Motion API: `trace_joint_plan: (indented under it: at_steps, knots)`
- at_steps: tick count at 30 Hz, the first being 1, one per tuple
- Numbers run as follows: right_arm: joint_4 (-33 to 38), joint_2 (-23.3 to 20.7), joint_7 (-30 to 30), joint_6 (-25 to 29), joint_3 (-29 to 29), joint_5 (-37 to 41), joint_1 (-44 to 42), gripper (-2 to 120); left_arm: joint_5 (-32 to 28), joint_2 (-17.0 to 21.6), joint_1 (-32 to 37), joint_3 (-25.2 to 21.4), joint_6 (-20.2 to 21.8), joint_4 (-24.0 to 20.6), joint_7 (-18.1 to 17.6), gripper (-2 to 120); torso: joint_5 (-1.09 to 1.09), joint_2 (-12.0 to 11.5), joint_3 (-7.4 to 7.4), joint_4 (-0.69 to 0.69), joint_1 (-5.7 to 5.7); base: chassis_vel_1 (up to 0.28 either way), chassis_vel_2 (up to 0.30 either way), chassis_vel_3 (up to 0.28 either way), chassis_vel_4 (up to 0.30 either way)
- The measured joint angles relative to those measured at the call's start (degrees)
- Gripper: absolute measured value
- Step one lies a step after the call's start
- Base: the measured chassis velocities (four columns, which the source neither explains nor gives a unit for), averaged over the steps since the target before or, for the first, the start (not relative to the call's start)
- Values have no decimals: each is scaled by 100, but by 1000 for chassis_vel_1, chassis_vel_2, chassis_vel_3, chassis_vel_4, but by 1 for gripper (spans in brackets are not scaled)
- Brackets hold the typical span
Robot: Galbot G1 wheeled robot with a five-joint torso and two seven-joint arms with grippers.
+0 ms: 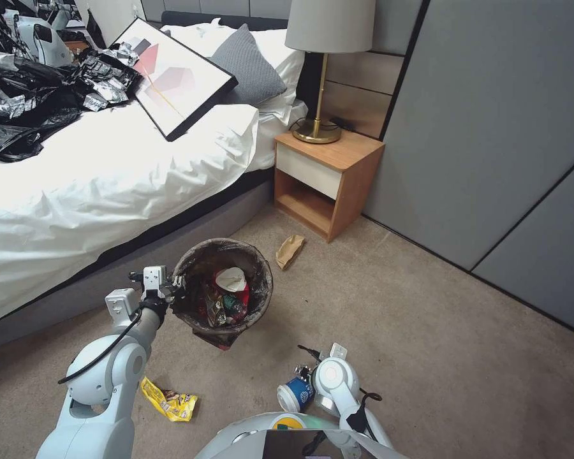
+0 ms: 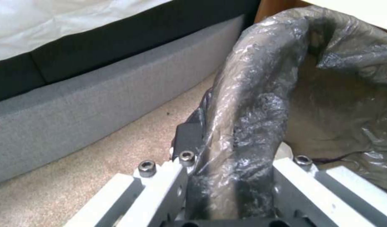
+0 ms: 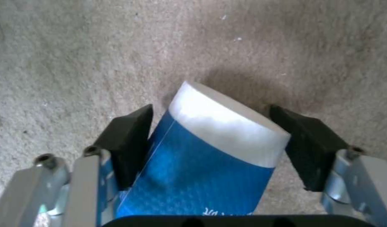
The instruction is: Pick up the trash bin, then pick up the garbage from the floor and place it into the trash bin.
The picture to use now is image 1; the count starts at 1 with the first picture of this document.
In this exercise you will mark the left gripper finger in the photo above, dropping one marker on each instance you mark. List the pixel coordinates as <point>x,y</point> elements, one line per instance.
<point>179,280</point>
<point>177,294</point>

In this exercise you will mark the grey wardrobe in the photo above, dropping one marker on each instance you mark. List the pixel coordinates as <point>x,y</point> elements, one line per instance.
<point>488,134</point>

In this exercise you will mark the white duvet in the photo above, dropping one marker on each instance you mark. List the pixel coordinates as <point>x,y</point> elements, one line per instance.
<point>100,181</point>

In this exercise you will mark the white robot front shell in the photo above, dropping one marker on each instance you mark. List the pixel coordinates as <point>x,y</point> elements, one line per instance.
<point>239,435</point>

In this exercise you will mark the blue paper cup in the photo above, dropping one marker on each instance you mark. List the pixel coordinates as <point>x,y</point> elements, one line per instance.
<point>296,394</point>

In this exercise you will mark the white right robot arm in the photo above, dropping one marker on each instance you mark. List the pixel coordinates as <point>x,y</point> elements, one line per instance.
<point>337,377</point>

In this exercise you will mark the dark headboard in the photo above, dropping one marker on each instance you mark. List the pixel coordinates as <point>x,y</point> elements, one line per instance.
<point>248,21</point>

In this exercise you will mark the brass table lamp grey shade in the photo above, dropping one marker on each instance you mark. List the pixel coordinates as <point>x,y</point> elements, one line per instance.
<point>330,24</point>

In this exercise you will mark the grey knitted pillow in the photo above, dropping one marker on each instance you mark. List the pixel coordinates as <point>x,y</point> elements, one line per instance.
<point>251,67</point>

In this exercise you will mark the crushed white paper cup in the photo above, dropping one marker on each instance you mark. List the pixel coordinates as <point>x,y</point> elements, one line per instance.
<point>229,279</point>

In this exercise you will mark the green plastic bottle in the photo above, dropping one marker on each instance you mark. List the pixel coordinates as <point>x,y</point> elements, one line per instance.
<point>233,305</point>

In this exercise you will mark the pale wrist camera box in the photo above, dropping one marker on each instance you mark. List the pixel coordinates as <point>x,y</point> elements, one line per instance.
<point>338,351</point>
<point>154,281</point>

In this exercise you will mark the black plastic garbage bags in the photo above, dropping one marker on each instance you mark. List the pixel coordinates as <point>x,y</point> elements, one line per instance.
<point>33,81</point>

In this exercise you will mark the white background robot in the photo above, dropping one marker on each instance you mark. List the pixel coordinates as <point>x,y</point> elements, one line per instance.
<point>45,40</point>

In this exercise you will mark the white pillow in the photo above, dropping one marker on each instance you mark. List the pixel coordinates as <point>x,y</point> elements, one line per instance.
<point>287,52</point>

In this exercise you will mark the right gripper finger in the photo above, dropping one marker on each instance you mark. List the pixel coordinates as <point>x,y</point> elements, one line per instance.
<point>300,374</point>
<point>310,377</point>

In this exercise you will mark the grey upholstered bed frame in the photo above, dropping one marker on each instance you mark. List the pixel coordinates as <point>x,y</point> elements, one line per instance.
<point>182,234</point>

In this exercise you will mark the shiny snack wrapper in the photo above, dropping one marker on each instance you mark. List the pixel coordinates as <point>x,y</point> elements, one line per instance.
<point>215,308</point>

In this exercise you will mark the white nightstand drawer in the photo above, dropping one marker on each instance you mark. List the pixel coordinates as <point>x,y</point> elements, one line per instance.
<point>308,169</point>

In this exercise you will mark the wooden nightstand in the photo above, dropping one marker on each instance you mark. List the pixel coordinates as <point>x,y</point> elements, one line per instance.
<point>359,181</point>

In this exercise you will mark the dark round trash bin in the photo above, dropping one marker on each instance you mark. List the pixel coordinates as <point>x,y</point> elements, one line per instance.
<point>260,291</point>

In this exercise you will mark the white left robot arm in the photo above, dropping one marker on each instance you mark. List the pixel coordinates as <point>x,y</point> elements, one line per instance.
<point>124,363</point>

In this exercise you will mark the crumpled silver foil wrapper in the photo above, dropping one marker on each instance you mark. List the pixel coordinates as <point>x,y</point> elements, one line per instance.
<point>2,104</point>
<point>124,53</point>
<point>106,92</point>

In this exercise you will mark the black framed abstract picture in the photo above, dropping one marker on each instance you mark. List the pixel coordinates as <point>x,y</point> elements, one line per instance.
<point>172,79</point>

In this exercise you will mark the yellow snack wrapper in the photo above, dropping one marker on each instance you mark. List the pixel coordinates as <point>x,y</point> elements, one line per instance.
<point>170,399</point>

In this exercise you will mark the crumpled brown paper bag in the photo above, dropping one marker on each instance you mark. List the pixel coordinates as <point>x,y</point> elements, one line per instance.
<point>289,251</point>

